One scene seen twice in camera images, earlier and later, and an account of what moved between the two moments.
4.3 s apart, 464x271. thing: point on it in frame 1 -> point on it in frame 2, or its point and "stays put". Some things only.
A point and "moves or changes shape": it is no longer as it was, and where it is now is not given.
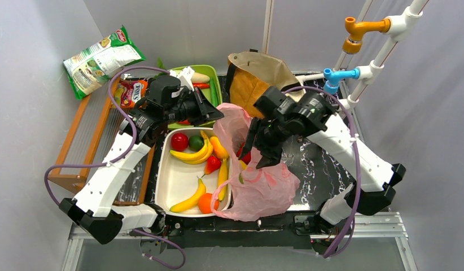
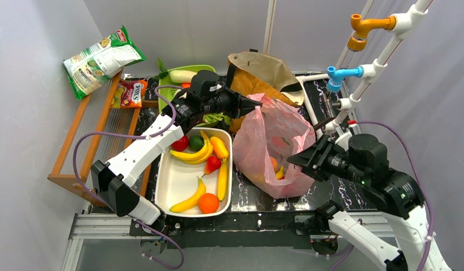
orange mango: x=220 y=151 stays put
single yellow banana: x=192 y=202 stays put
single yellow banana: x=244 y=166 -> x=280 y=174
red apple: x=179 y=141 stays put
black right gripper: x=265 y=135 -> x=319 y=157
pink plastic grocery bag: x=250 y=193 moves or changes shape
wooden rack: x=94 y=129 stays put
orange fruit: x=205 y=203 stays put
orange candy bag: x=130 y=91 stays put
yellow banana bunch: x=196 y=157 stays put
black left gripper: x=201 y=106 -> x=236 y=104
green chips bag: x=92 y=68 stays put
